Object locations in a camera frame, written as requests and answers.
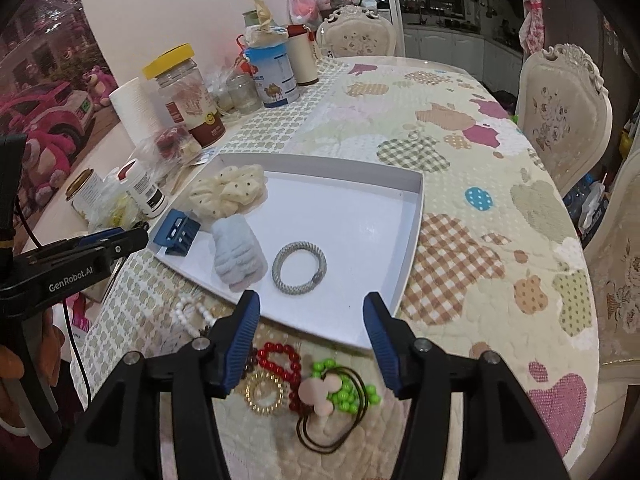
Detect cream dotted scrunchie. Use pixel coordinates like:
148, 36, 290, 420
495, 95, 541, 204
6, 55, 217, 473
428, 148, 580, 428
187, 164, 267, 220

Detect green bead bracelet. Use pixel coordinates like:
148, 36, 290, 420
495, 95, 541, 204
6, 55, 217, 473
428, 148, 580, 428
310, 357, 382, 416

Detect pink floral hanging cloth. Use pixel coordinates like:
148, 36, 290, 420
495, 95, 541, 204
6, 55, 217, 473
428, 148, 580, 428
520, 0, 546, 53

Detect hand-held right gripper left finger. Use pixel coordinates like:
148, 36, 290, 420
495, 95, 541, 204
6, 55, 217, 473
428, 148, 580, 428
47, 290, 262, 480

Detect red bead bracelet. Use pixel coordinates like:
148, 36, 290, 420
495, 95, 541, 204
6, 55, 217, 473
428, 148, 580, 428
256, 341, 303, 413

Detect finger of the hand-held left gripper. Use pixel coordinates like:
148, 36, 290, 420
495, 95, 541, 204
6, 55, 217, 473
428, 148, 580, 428
90, 228, 150, 262
20, 227, 126, 267

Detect white bead bracelet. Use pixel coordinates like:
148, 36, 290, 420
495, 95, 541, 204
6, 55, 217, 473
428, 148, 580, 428
172, 295, 221, 343

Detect pink mouse charm hair tie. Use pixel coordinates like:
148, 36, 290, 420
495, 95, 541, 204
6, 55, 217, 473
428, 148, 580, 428
295, 366, 368, 455

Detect white bottle with red cap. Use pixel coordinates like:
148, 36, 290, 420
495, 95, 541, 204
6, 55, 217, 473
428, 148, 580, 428
116, 158, 167, 218

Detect white cardboard tray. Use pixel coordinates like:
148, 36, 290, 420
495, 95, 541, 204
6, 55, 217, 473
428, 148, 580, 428
149, 152, 426, 353

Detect small empty glass jar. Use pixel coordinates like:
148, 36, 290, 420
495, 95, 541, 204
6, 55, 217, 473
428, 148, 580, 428
227, 74, 263, 115

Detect quilted apple pattern tablecloth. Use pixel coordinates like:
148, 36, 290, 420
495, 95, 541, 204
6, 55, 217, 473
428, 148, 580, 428
70, 55, 608, 480

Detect blue milk powder can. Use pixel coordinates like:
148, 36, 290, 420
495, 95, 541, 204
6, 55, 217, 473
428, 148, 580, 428
245, 42, 301, 109

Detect light blue fluffy scrunchie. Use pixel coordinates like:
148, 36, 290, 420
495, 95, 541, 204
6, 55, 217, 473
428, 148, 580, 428
210, 215, 268, 292

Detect pink label packet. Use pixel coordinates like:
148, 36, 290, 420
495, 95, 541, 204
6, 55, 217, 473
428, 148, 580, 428
67, 292, 91, 333

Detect clear bag with yellow contents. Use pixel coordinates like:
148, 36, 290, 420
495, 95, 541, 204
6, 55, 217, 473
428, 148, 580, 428
97, 195, 148, 228

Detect yellow lid clear jar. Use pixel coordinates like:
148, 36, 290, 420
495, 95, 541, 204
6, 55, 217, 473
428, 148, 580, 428
141, 43, 227, 150

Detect black cable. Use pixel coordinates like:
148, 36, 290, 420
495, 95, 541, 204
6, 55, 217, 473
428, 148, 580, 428
62, 302, 93, 408

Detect white paper towel roll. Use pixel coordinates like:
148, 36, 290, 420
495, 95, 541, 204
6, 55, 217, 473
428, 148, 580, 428
107, 76, 163, 148

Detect blue white package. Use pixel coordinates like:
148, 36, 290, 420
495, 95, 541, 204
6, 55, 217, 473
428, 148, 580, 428
562, 175, 608, 233

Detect crumpled beige plastic bag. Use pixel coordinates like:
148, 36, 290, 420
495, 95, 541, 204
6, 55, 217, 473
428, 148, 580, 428
242, 0, 291, 48

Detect pink bear wall poster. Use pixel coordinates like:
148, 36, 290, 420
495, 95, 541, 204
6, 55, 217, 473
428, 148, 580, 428
0, 0, 121, 256

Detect gold lid tin can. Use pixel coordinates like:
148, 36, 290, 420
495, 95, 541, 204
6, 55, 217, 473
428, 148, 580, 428
65, 169, 108, 221

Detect dark brown bead bracelet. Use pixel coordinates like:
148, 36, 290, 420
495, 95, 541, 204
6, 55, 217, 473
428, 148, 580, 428
200, 327, 261, 383

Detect cream cylinder with red lid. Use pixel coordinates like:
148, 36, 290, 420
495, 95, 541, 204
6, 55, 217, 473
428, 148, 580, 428
286, 24, 321, 86

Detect blue hair claw clip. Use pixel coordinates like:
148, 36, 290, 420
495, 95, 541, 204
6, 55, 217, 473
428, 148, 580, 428
152, 208, 202, 257

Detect grey braided hair tie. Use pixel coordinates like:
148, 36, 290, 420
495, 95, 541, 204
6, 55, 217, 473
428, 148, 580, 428
271, 241, 327, 296

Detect white kitchen cabinets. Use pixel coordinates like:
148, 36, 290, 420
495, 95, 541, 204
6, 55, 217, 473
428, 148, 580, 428
402, 22, 523, 93

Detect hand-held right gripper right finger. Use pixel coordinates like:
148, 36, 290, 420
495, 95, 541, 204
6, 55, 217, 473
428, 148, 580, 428
363, 292, 571, 480

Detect gold spiral hair tie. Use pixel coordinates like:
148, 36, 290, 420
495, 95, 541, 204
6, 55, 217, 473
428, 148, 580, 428
243, 369, 285, 416

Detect cream carved floral chair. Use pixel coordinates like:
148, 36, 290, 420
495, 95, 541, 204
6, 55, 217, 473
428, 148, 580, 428
514, 44, 613, 196
315, 5, 398, 59

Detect clear bag of red snacks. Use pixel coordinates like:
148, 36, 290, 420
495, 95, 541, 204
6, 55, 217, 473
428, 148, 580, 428
132, 127, 203, 171

